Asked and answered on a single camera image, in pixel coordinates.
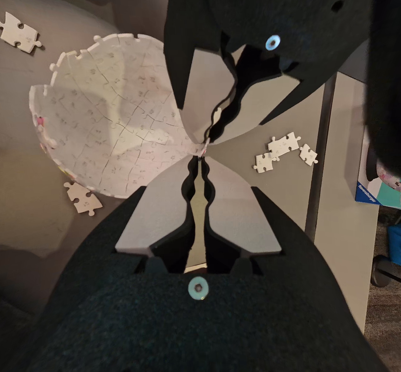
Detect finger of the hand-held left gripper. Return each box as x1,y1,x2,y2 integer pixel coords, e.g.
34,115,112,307
180,47,239,145
207,72,304,145

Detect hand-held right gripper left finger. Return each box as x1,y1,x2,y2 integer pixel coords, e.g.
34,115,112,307
115,156,200,274

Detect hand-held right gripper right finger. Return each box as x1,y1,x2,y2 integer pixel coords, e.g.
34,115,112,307
200,156,282,274

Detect partly built puzzle ball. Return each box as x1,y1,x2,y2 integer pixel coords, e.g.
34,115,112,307
29,33,210,199

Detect joined white puzzle pieces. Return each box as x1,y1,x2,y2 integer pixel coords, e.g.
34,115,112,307
268,132,302,162

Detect white puzzle piece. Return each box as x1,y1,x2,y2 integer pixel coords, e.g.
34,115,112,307
0,11,42,55
253,152,277,174
63,182,103,217
299,144,319,166

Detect colourful puzzle box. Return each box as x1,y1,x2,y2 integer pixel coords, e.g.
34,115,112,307
355,159,401,210

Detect blue bag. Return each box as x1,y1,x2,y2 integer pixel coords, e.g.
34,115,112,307
387,223,401,266

